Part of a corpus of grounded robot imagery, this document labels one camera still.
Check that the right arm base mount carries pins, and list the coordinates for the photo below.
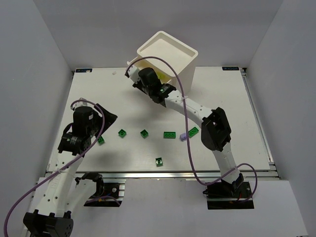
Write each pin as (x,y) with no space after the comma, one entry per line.
(220,198)

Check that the lilac small lego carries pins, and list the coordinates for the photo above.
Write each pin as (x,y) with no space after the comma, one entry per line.
(183,137)

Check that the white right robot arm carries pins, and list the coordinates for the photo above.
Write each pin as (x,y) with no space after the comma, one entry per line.
(214,126)

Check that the dark green lego front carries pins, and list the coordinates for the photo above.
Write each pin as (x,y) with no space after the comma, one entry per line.
(159,162)

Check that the dark green lego middle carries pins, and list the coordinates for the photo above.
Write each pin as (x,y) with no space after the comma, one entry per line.
(144,133)

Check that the lime lego brick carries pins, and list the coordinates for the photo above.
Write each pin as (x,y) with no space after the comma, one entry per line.
(161,76)

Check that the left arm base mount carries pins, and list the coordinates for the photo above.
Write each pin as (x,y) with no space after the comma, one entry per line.
(112,196)

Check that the dark green lego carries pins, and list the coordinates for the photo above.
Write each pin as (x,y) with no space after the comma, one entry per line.
(101,140)
(144,133)
(159,162)
(122,133)

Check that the green long lego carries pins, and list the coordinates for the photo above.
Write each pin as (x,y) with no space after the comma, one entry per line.
(169,135)
(194,131)

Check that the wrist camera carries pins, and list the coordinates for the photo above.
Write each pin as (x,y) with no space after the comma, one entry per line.
(80,103)
(132,73)

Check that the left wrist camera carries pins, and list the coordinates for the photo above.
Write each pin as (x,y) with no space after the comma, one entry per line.
(80,103)

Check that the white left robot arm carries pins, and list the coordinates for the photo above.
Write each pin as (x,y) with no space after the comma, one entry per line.
(53,216)

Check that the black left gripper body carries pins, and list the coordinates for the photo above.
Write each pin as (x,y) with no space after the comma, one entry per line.
(104,118)

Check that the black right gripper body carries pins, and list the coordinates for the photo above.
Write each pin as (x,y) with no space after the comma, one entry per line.
(138,84)

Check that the white drawer cabinet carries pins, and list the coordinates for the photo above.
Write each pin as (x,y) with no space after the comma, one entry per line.
(180,56)

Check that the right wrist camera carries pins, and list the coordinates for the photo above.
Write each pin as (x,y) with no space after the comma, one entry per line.
(132,73)

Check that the dark green lego left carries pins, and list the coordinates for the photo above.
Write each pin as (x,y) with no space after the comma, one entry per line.
(101,140)

